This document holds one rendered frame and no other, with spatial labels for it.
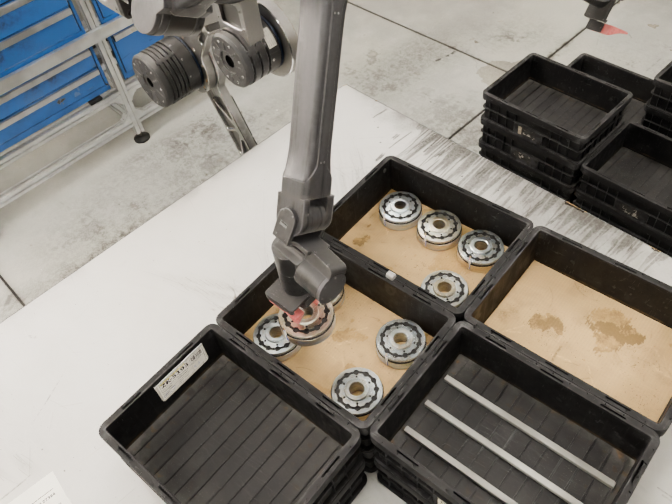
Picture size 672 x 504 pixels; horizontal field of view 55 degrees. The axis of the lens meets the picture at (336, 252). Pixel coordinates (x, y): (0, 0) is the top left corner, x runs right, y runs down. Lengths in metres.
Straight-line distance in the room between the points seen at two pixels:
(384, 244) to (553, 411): 0.53
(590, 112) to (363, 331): 1.37
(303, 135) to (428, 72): 2.53
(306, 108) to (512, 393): 0.70
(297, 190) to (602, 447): 0.74
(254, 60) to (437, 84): 1.90
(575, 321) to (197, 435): 0.80
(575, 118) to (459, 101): 0.95
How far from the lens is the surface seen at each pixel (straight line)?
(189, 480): 1.32
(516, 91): 2.52
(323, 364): 1.36
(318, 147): 0.95
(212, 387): 1.39
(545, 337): 1.41
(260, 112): 3.32
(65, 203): 3.21
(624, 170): 2.44
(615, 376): 1.39
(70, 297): 1.83
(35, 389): 1.72
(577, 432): 1.32
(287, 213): 0.97
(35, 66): 2.96
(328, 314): 1.18
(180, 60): 2.05
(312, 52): 0.94
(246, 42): 1.58
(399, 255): 1.51
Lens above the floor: 2.01
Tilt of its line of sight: 50 degrees down
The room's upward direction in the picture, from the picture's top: 9 degrees counter-clockwise
